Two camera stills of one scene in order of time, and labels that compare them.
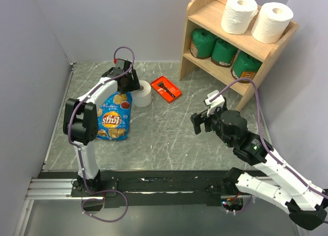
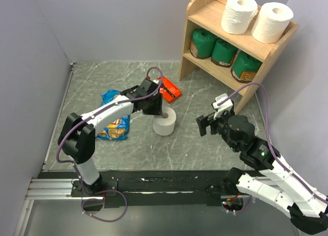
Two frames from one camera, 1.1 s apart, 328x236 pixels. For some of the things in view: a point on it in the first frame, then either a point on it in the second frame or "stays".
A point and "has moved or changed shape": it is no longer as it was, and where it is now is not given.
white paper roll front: x=238 y=13 stays
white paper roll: x=271 y=22 stays
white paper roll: x=142 y=97 has moved or changed shape
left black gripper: x=135 y=84 to x=157 y=109
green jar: x=202 y=43 stays
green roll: x=223 y=53 stays
